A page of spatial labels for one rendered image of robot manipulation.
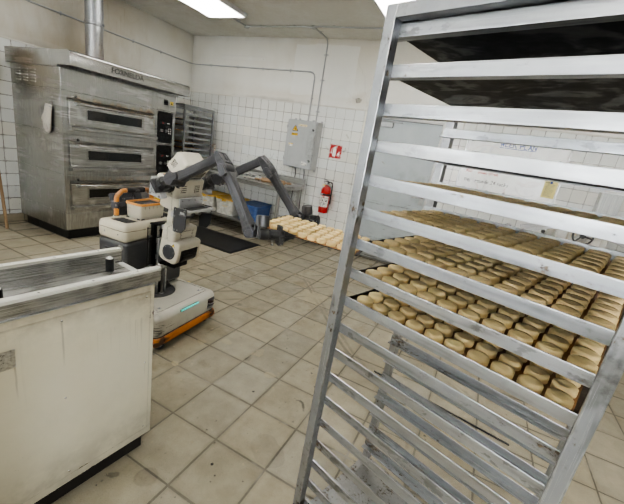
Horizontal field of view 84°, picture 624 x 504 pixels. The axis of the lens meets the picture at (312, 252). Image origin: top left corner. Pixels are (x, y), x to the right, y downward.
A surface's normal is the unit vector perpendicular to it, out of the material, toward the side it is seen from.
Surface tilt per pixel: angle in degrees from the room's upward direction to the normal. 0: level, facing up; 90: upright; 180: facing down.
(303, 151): 90
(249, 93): 90
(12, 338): 90
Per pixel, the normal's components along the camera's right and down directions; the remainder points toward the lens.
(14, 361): 0.83, 0.28
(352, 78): -0.45, 0.18
